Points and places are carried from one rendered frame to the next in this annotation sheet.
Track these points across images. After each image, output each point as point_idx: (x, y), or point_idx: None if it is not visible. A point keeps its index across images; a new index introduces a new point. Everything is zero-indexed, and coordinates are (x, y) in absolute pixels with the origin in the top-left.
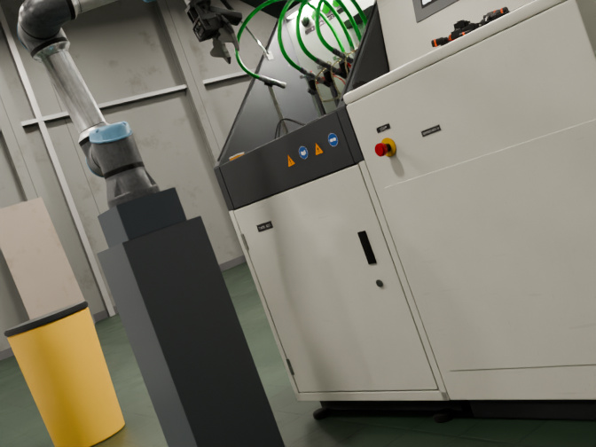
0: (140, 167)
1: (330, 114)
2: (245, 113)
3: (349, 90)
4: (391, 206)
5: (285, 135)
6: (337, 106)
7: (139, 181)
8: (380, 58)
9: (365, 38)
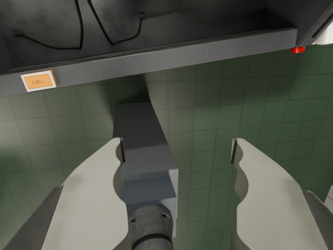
0: (169, 237)
1: (284, 49)
2: None
3: (332, 22)
4: None
5: (192, 64)
6: (301, 43)
7: (172, 230)
8: None
9: None
